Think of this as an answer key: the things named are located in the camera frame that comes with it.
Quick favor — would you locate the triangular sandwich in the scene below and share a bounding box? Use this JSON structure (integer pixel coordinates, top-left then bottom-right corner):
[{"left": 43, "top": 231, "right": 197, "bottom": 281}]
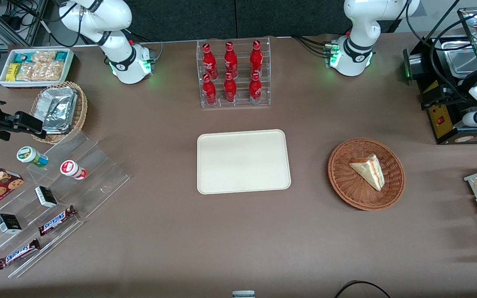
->
[{"left": 349, "top": 154, "right": 385, "bottom": 191}]

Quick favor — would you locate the tan oval wicker basket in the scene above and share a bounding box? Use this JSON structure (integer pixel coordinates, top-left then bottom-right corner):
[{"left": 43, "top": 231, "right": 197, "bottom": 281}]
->
[{"left": 29, "top": 81, "right": 88, "bottom": 144}]

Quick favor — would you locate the brown round wicker basket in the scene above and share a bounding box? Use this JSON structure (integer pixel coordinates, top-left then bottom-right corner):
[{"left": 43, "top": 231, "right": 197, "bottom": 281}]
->
[{"left": 328, "top": 138, "right": 406, "bottom": 211}]

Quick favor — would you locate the cream plastic serving tray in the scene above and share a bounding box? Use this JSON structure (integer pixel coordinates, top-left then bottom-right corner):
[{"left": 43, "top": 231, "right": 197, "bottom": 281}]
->
[{"left": 197, "top": 129, "right": 292, "bottom": 195}]

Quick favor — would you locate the green lid yogurt bottle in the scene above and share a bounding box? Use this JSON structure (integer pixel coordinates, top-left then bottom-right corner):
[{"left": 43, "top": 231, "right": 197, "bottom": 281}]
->
[{"left": 17, "top": 146, "right": 49, "bottom": 168}]

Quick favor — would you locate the silver foil packet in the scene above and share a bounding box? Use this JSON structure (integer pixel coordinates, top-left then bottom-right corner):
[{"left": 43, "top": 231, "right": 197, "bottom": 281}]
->
[
  {"left": 36, "top": 87, "right": 78, "bottom": 121},
  {"left": 42, "top": 101, "right": 76, "bottom": 134}
]

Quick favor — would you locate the steel food pan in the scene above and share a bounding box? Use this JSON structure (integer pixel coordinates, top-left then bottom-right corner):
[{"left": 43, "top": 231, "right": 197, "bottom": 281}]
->
[{"left": 446, "top": 48, "right": 477, "bottom": 77}]

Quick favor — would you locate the white rectangular snack bin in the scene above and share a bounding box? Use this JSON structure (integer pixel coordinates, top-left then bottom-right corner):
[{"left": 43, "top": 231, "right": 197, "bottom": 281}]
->
[{"left": 0, "top": 48, "right": 75, "bottom": 89}]

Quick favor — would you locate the clear cracker pack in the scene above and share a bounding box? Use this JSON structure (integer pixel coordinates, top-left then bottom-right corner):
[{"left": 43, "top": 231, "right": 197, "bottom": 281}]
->
[
  {"left": 31, "top": 62, "right": 51, "bottom": 81},
  {"left": 16, "top": 63, "right": 36, "bottom": 81},
  {"left": 31, "top": 50, "right": 57, "bottom": 64},
  {"left": 46, "top": 61, "right": 65, "bottom": 81}
]

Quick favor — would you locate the yellow snack pack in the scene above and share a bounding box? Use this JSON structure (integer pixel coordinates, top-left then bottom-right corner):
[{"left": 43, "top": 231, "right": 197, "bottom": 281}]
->
[{"left": 6, "top": 63, "right": 21, "bottom": 82}]

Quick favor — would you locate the black heated food display case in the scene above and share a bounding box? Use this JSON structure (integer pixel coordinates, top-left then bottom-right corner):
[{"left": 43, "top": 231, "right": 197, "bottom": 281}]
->
[{"left": 403, "top": 6, "right": 477, "bottom": 145}]

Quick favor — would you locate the red lid yogurt bottle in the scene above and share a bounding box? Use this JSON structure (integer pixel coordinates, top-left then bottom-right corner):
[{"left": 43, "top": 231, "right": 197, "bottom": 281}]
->
[{"left": 60, "top": 160, "right": 88, "bottom": 180}]

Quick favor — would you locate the small black box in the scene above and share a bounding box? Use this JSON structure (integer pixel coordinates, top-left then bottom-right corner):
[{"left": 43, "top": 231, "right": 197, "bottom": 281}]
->
[
  {"left": 0, "top": 214, "right": 22, "bottom": 234},
  {"left": 35, "top": 186, "right": 58, "bottom": 208}
]

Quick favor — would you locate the clear acrylic stepped stand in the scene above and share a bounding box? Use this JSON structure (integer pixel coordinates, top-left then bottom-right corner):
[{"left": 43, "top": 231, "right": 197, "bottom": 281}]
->
[{"left": 0, "top": 132, "right": 130, "bottom": 279}]

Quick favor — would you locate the Snickers chocolate bar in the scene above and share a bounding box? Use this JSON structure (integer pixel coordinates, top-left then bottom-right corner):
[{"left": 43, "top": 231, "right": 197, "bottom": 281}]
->
[
  {"left": 38, "top": 205, "right": 77, "bottom": 236},
  {"left": 0, "top": 239, "right": 41, "bottom": 270}
]

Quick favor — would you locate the red cola bottle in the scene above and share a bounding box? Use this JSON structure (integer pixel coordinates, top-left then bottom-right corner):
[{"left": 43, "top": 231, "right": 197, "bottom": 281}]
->
[
  {"left": 224, "top": 72, "right": 237, "bottom": 103},
  {"left": 249, "top": 72, "right": 263, "bottom": 104},
  {"left": 250, "top": 40, "right": 263, "bottom": 77},
  {"left": 202, "top": 74, "right": 217, "bottom": 105},
  {"left": 224, "top": 41, "right": 238, "bottom": 78},
  {"left": 202, "top": 43, "right": 218, "bottom": 79}
]

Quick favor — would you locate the clear acrylic bottle rack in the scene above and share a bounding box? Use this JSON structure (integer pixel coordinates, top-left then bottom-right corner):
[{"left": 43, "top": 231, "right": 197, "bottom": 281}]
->
[{"left": 196, "top": 36, "right": 271, "bottom": 109}]

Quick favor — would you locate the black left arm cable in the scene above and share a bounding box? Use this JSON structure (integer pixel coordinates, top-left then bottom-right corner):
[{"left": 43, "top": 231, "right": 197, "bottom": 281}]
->
[{"left": 405, "top": 0, "right": 477, "bottom": 104}]

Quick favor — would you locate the aluminium frame rack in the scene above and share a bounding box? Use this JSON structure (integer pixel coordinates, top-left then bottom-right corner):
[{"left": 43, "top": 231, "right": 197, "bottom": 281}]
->
[{"left": 0, "top": 0, "right": 49, "bottom": 48}]

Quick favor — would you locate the black left base cable bundle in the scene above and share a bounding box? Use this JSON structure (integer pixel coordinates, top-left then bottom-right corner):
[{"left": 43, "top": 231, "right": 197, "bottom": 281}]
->
[{"left": 291, "top": 35, "right": 334, "bottom": 57}]

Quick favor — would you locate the black looped floor cable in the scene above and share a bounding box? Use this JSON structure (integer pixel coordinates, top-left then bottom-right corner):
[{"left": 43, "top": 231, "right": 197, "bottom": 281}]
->
[{"left": 334, "top": 280, "right": 392, "bottom": 298}]

